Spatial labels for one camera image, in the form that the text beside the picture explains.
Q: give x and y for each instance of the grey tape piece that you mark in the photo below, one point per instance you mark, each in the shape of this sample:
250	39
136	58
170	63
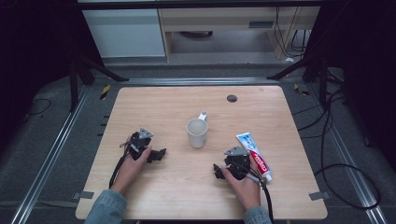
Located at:
319	196
84	195

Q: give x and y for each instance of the aluminium floor rail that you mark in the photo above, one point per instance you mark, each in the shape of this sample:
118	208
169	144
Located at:
46	161
199	81
348	161

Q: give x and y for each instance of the toothpaste tube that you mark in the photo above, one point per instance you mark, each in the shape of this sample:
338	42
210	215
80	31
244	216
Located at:
256	155

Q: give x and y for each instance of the white cup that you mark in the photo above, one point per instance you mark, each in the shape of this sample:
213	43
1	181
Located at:
196	135

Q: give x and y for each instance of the black metal stand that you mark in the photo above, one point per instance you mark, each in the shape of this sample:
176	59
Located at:
322	77
74	81

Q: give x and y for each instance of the white cabinet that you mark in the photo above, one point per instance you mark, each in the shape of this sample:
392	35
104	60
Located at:
124	32

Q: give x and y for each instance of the round grey table grommet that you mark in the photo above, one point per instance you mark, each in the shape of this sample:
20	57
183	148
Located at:
232	98

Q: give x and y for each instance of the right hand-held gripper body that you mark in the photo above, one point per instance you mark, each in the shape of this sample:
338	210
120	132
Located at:
238	162

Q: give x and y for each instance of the person's left hand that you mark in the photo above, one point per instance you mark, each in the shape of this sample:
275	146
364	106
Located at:
127	172

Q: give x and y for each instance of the person's right hand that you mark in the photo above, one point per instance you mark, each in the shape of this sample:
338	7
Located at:
247	191

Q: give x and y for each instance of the yellow black tape strip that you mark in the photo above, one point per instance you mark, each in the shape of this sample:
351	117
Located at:
105	92
299	89

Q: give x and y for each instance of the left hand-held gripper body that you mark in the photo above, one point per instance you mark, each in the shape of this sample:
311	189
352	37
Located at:
140	142

